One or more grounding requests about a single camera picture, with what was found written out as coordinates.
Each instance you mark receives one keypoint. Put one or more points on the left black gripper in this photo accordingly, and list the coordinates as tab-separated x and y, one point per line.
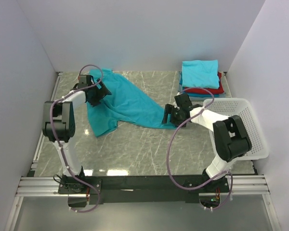
101	90

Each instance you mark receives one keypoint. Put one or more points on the folded teal t shirt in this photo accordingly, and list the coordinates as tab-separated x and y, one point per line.
180	88

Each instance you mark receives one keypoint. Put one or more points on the aluminium frame rail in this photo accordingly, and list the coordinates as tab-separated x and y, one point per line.
15	210

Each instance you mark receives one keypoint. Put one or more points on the black base crossbar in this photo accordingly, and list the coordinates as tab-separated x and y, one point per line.
137	189

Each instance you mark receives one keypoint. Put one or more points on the white plastic laundry basket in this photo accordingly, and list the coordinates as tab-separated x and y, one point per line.
245	120

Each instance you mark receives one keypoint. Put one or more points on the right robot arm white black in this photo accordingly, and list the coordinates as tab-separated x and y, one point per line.
218	168

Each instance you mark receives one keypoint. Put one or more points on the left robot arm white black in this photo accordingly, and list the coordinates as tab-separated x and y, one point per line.
59	127

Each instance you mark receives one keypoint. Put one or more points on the folded red t shirt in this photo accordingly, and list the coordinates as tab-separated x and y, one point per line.
220	90

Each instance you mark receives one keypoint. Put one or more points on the teal t shirt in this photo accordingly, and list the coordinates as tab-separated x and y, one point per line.
180	88
127	103

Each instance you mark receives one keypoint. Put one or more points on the folded light blue t shirt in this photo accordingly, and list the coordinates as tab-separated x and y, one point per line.
203	74

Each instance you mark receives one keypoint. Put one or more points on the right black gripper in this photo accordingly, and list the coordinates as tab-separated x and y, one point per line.
168	114

